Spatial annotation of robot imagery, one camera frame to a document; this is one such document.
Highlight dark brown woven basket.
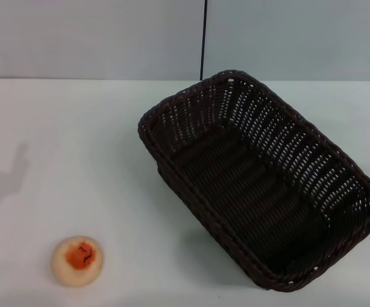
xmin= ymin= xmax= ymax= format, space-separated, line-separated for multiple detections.
xmin=136 ymin=68 xmax=370 ymax=291

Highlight round bun with orange centre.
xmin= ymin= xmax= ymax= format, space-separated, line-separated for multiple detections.
xmin=50 ymin=235 xmax=104 ymax=288

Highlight dark vertical wall strip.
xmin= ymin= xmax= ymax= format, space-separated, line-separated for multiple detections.
xmin=199 ymin=0 xmax=209 ymax=81

